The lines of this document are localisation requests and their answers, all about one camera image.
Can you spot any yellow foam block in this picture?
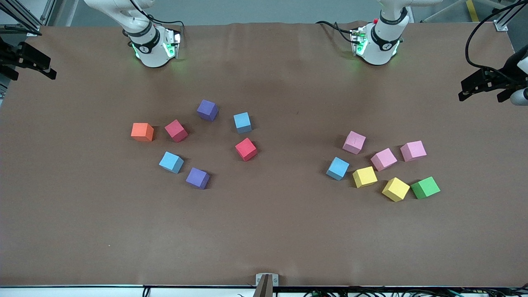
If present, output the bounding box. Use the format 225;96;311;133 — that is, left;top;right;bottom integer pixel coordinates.
352;166;378;189
382;177;411;203

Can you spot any blue foam block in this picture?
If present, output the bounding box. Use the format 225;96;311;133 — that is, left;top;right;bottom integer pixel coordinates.
159;151;185;174
326;156;350;181
233;112;252;134

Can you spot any black base cable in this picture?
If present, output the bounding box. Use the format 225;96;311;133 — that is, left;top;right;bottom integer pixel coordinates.
316;21;355;44

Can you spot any orange foam block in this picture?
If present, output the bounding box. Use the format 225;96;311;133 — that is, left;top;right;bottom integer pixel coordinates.
131;123;155;142

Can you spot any brown table cover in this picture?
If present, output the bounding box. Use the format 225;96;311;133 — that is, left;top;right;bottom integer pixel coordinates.
0;21;528;288

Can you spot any green foam block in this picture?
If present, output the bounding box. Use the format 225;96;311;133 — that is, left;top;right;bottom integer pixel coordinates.
410;176;441;200

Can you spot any red foam block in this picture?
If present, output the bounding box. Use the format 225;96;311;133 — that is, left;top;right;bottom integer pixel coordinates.
164;119;189;143
235;137;258;162

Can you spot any pink foam block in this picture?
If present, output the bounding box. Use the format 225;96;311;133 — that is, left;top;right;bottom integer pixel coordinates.
342;130;367;155
370;148;398;172
400;140;427;162

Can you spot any grey metal bracket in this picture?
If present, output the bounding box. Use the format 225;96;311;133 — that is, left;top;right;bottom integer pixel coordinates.
254;273;279;297

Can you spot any aluminium frame post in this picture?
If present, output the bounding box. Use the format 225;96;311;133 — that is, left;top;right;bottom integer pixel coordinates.
0;0;56;37
493;0;528;33

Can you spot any purple foam block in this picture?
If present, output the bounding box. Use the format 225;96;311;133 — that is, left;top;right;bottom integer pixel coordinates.
185;167;210;190
196;99;219;122

